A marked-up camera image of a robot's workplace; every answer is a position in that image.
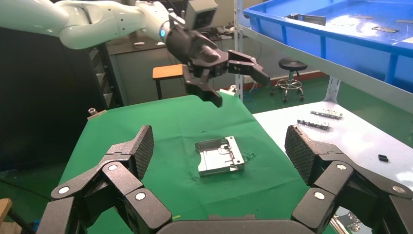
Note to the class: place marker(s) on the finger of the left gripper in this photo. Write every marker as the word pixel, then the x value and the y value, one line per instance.
pixel 248 66
pixel 203 88

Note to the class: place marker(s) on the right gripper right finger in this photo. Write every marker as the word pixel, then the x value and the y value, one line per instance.
pixel 348 193

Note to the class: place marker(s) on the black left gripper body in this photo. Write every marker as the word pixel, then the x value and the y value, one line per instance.
pixel 197 51

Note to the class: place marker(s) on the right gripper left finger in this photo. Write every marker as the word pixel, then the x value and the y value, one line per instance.
pixel 119 190

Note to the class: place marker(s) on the curved-edge sheet metal bracket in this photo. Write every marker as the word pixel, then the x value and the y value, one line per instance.
pixel 219 158

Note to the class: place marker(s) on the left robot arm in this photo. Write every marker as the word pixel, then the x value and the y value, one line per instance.
pixel 80 22

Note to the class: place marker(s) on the wooden top stool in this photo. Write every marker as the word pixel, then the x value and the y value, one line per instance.
pixel 167 71

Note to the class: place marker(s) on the black round stool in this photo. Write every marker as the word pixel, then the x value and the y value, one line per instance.
pixel 292 64

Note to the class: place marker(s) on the green table cloth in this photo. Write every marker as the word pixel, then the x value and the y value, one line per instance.
pixel 180 129

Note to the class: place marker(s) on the tiny black plastic piece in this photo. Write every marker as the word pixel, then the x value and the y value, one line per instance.
pixel 383 158

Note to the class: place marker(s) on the white paper sheet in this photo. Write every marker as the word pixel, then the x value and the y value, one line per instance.
pixel 355 142

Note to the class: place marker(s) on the small notched metal strip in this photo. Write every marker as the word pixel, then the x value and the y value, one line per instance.
pixel 314 124
pixel 326 114

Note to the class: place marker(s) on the white shelf support leg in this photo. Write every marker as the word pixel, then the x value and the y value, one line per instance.
pixel 332 90

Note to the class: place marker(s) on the blue plastic bin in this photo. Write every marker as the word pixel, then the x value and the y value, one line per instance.
pixel 355 55

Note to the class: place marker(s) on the tan wooden block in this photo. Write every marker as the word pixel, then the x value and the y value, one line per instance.
pixel 4 210

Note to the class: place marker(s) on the large black panel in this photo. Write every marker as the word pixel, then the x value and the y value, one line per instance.
pixel 38 97

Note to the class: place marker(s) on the grey tape strip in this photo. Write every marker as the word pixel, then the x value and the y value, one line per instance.
pixel 363 16
pixel 384 29
pixel 403 21

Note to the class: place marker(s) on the grey slotted shelf post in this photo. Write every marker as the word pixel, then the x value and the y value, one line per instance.
pixel 238 48

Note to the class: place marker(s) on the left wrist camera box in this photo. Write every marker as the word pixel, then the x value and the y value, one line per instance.
pixel 201 14

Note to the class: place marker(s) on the metal bracket with black clip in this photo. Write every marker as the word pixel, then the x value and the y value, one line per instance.
pixel 309 19

